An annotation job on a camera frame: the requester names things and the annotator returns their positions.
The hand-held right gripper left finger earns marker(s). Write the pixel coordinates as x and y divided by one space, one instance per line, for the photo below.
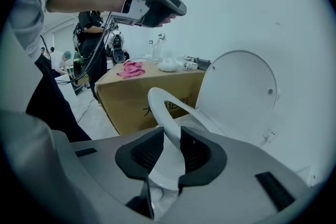
105 165

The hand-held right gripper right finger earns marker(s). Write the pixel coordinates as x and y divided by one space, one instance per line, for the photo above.
236 165

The white toilet lid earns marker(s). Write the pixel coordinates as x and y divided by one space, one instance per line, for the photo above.
236 86

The white spare toilet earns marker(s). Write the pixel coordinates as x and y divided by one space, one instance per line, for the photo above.
154 53

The person's left hand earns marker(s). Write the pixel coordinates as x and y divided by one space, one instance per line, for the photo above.
172 18

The white fluffy sponge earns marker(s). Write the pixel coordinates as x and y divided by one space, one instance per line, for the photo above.
168 65

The small white box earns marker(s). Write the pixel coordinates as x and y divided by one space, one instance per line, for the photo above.
191 65

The black plastic tray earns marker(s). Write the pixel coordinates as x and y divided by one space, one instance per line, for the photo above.
203 63

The large cardboard box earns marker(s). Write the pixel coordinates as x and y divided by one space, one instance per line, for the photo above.
126 102

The pink cloth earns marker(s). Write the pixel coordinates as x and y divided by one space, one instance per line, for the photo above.
134 65
130 74

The person's black trousers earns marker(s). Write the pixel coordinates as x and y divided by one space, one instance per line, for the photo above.
52 102

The person's gray shirt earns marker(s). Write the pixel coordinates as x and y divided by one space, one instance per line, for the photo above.
31 8

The white wall valve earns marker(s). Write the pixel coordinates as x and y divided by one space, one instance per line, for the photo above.
271 135

